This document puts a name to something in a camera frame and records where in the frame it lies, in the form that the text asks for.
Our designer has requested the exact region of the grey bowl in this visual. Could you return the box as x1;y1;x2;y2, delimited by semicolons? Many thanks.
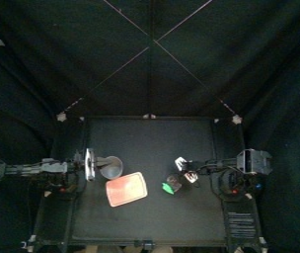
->
98;155;126;181

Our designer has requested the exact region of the green toy food piece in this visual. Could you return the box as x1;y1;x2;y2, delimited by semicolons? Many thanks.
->
161;182;177;196

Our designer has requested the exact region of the orange rectangular tray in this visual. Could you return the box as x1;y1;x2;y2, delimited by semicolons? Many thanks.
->
104;171;151;209

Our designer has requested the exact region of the white printed label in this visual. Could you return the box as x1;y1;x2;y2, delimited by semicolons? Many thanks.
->
227;211;258;240

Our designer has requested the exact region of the black table edge clamp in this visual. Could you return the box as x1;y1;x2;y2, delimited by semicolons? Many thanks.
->
134;239;157;252

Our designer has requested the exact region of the silver frame foot bracket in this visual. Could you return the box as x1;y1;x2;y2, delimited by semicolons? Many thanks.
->
20;234;39;252
257;236;270;249

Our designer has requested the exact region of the thin diagonal strap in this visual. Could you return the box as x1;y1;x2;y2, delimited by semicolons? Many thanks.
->
60;0;215;116
102;0;239;117

